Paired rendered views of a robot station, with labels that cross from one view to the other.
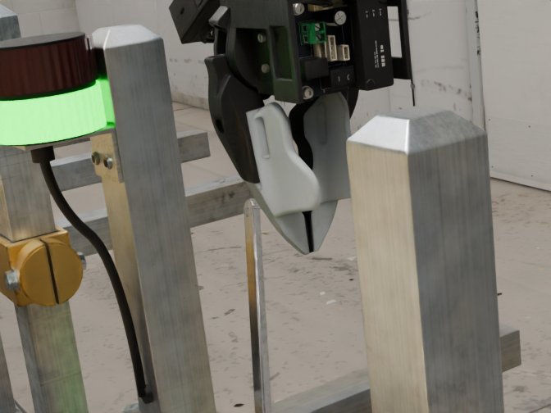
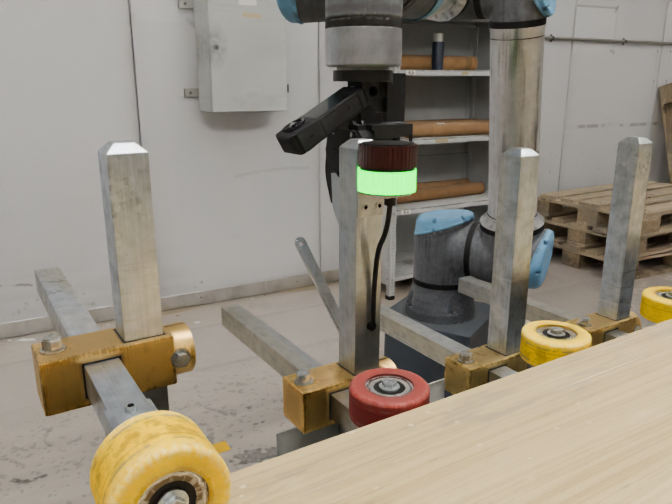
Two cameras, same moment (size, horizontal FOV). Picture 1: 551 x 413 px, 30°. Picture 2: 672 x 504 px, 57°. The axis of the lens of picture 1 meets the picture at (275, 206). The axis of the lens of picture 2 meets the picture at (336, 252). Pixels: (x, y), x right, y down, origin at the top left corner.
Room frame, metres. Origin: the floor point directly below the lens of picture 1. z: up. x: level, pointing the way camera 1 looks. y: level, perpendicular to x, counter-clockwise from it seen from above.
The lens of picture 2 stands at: (0.62, 0.74, 1.20)
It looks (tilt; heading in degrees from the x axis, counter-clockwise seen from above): 16 degrees down; 267
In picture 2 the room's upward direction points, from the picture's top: straight up
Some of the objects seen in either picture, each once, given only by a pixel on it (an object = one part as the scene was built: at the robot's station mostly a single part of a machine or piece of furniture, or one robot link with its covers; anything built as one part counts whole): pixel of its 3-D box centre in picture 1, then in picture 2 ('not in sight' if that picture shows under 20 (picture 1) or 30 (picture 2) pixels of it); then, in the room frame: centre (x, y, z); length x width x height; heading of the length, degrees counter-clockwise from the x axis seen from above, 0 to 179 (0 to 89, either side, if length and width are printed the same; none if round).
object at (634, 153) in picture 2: not in sight; (616, 288); (0.13, -0.17, 0.88); 0.04 x 0.04 x 0.48; 29
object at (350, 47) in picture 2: not in sight; (361, 51); (0.55, -0.02, 1.23); 0.10 x 0.09 x 0.05; 119
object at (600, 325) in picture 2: not in sight; (602, 332); (0.15, -0.16, 0.81); 0.14 x 0.06 x 0.05; 29
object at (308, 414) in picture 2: not in sight; (344, 390); (0.58, 0.09, 0.85); 0.14 x 0.06 x 0.05; 29
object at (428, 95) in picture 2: not in sight; (434, 154); (-0.13, -2.92, 0.78); 0.90 x 0.45 x 1.55; 26
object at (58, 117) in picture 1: (46, 111); (387, 179); (0.54, 0.11, 1.10); 0.06 x 0.06 x 0.02
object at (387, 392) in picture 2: not in sight; (388, 431); (0.54, 0.19, 0.85); 0.08 x 0.08 x 0.11
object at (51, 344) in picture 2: not in sight; (51, 343); (0.85, 0.23, 0.98); 0.02 x 0.02 x 0.01
